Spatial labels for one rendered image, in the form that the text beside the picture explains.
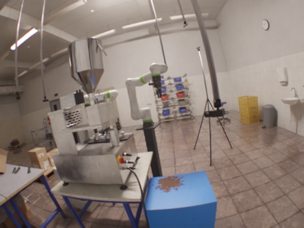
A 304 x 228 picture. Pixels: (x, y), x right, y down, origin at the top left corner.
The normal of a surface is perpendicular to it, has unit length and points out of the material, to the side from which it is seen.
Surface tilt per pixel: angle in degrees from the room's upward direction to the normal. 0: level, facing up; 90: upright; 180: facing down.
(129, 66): 90
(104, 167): 90
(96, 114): 90
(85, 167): 90
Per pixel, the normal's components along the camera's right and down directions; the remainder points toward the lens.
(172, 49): -0.11, 0.16
